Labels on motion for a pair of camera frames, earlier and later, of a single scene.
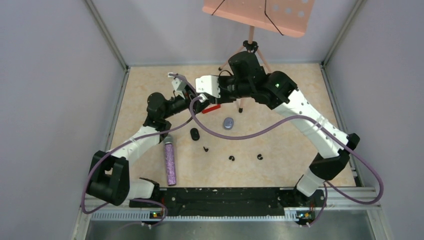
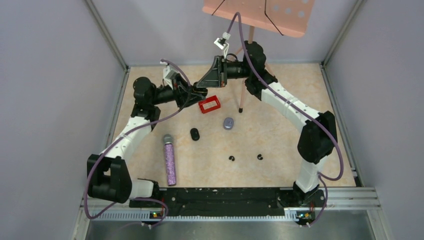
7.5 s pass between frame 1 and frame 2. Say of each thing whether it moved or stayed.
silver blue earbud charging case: stayed
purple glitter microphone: stayed
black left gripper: moved
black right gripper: moved
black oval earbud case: stayed
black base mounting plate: stayed
